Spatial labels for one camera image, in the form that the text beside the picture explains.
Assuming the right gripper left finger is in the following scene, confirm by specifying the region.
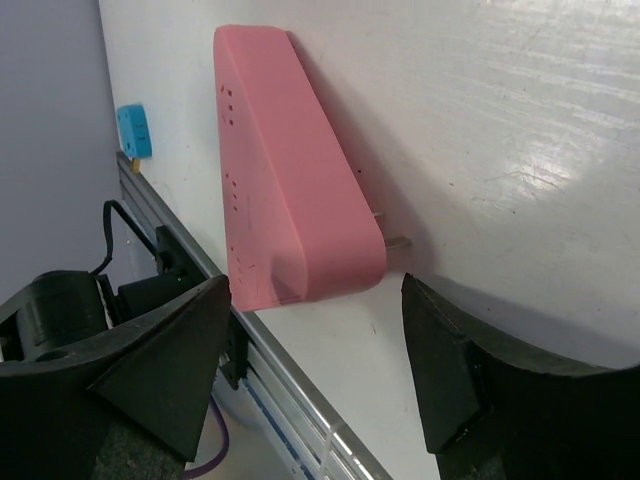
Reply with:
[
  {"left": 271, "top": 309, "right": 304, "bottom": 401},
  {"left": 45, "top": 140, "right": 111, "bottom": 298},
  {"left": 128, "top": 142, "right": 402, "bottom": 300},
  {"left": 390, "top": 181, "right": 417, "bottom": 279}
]
[{"left": 1, "top": 275, "right": 231, "bottom": 479}]

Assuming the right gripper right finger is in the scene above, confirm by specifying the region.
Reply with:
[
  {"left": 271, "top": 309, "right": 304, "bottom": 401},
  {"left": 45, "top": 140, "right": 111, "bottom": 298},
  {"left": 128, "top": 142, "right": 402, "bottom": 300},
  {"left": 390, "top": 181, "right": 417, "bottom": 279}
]
[{"left": 401, "top": 275, "right": 639, "bottom": 479}]

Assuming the pink triangular power strip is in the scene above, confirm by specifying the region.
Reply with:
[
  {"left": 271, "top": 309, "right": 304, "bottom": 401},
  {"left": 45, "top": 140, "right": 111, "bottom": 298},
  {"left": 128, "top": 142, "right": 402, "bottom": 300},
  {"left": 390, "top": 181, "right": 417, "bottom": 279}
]
[{"left": 213, "top": 25, "right": 394, "bottom": 312}]

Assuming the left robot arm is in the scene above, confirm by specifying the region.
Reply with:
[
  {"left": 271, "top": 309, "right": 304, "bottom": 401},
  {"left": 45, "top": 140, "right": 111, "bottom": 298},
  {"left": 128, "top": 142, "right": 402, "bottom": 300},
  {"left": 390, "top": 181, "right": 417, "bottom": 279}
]
[{"left": 1, "top": 269, "right": 205, "bottom": 362}]

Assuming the small blue adapter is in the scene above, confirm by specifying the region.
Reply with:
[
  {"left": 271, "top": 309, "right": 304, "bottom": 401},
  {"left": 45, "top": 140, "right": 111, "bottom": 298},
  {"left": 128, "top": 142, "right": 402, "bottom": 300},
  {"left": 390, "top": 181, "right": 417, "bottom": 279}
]
[{"left": 116, "top": 104, "right": 152, "bottom": 174}]

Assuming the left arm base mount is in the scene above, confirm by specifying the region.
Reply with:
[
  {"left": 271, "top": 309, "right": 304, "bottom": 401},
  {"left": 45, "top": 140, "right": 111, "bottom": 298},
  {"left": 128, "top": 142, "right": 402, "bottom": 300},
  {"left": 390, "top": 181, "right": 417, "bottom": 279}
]
[{"left": 92, "top": 200, "right": 249, "bottom": 390}]

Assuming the front aluminium rail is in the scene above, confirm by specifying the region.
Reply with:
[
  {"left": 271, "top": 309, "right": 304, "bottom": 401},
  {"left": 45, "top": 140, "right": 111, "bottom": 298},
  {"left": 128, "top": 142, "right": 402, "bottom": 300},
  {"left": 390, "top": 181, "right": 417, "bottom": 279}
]
[{"left": 115, "top": 152, "right": 396, "bottom": 480}]

